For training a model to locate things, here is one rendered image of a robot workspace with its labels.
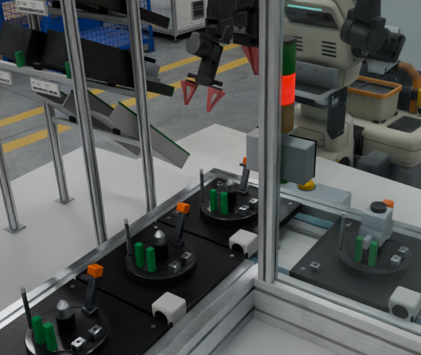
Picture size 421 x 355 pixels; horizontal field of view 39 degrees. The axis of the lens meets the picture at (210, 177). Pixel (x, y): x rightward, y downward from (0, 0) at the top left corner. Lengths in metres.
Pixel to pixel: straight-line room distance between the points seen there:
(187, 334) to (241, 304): 0.15
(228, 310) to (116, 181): 0.75
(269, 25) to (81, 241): 0.79
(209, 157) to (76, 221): 0.50
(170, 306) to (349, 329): 0.32
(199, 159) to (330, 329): 0.87
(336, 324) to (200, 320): 0.25
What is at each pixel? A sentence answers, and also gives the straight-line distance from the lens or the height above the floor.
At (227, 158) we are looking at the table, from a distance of 1.83.
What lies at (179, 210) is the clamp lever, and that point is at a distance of 1.17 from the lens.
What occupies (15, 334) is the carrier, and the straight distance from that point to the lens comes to 1.09.
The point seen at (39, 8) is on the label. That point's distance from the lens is 1.19.
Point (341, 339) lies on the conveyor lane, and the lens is 1.13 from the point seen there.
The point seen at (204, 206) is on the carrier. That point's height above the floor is 0.99.
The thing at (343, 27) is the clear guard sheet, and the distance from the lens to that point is 0.89.
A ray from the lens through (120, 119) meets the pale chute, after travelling 1.32.
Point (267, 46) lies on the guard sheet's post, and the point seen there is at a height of 1.41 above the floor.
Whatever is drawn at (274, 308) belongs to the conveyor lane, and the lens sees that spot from 1.17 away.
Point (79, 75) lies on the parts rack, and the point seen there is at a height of 1.32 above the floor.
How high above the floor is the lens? 1.66
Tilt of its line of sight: 28 degrees down
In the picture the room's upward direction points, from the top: 2 degrees counter-clockwise
